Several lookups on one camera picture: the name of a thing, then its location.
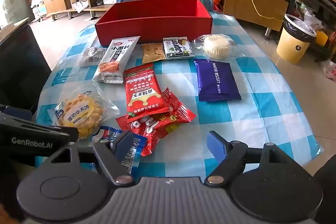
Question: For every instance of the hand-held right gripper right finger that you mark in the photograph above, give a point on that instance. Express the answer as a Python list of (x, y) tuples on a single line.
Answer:
[(215, 146)]

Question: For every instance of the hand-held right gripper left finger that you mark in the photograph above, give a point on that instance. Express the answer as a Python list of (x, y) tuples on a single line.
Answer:
[(123, 144)]

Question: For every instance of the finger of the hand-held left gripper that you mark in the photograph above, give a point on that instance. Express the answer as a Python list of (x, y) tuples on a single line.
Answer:
[(13, 109)]

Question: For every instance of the blue white snack packet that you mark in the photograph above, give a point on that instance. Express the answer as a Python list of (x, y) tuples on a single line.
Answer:
[(136, 150)]

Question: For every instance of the red candy packet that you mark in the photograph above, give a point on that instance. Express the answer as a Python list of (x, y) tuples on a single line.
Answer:
[(155, 133), (182, 112)]

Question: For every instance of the yellow waffle packet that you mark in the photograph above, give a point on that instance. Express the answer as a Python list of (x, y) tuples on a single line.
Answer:
[(78, 113)]

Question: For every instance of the red green spicy snack packet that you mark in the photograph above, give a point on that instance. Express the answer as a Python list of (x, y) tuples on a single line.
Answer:
[(144, 90)]

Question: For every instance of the purple wafer biscuit packet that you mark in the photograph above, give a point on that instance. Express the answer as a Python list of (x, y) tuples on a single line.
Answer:
[(216, 79)]

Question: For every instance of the round cake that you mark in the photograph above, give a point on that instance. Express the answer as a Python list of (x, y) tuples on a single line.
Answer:
[(215, 47)]

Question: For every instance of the red cardboard box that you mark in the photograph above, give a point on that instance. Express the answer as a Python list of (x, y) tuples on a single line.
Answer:
[(152, 29)]

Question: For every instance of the black cabinet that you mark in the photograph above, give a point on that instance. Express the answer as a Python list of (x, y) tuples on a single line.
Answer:
[(21, 69)]

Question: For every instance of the blue checked tablecloth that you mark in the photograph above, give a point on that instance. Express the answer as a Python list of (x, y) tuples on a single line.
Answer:
[(262, 108)]

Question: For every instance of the white noodle snack packet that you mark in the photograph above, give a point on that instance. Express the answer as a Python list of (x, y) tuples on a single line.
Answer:
[(115, 58)]

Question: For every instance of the grey small snack packet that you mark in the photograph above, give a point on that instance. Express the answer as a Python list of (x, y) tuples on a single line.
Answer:
[(92, 56)]

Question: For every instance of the golden snack packet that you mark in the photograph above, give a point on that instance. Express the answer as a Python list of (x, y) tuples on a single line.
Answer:
[(153, 54)]

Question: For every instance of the green wafer packet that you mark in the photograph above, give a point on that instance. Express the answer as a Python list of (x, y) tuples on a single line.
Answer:
[(178, 49)]

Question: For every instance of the yellow trash bin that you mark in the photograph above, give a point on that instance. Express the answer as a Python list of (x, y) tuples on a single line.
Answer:
[(291, 48)]

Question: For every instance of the white red plastic bag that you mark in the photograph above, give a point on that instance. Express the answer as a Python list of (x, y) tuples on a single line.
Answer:
[(329, 70)]

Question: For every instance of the wooden television stand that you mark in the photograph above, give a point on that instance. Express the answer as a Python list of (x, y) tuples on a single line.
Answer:
[(244, 1)]

